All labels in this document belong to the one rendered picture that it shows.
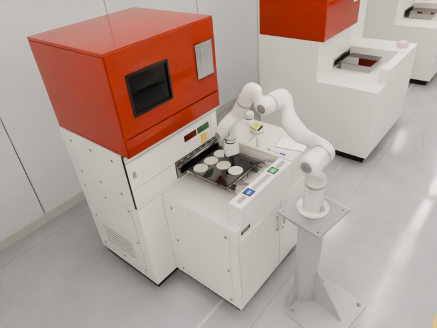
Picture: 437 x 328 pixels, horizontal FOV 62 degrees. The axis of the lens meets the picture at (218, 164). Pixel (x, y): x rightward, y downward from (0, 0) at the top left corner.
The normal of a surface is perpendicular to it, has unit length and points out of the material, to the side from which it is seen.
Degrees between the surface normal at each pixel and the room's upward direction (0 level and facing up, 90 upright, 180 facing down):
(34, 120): 90
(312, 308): 0
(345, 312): 0
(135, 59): 90
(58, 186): 90
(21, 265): 0
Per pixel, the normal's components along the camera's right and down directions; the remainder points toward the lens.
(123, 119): 0.77, 0.31
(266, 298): -0.07, -0.82
